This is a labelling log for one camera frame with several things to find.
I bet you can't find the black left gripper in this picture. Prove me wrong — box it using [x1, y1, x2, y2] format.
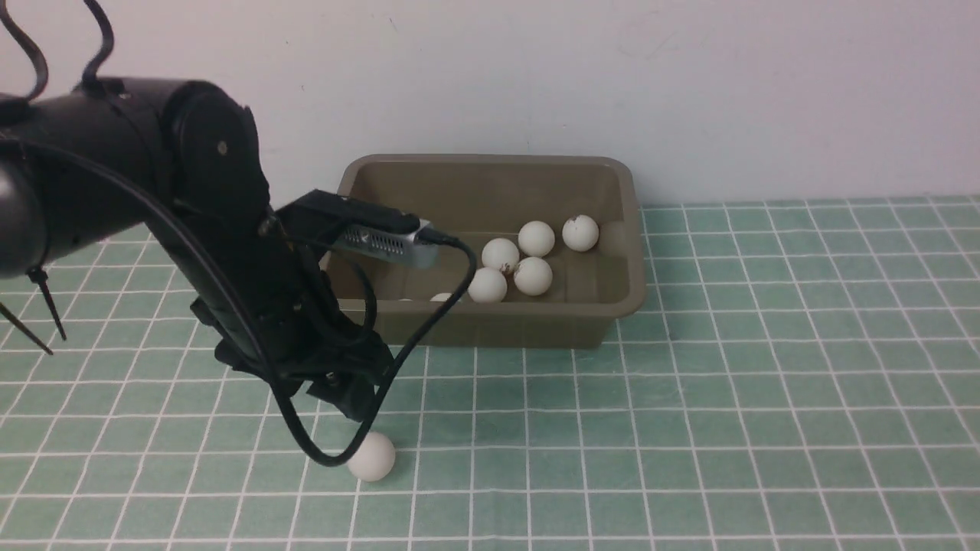
[147, 209, 394, 423]

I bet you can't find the plain white ping-pong ball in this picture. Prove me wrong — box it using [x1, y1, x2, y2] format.
[346, 432, 397, 484]

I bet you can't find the white printed ping-pong ball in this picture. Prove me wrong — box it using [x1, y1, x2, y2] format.
[561, 215, 601, 253]
[481, 237, 521, 276]
[512, 256, 554, 297]

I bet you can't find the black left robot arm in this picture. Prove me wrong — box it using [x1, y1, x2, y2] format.
[1, 78, 419, 422]

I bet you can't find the olive green plastic bin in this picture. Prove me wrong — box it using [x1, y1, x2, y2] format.
[338, 154, 647, 349]

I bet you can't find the green checkered tablecloth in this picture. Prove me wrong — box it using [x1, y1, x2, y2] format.
[1, 196, 979, 550]

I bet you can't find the black left camera cable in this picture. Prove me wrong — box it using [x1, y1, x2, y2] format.
[0, 0, 479, 468]

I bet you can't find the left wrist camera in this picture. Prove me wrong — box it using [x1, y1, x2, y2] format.
[276, 191, 439, 269]

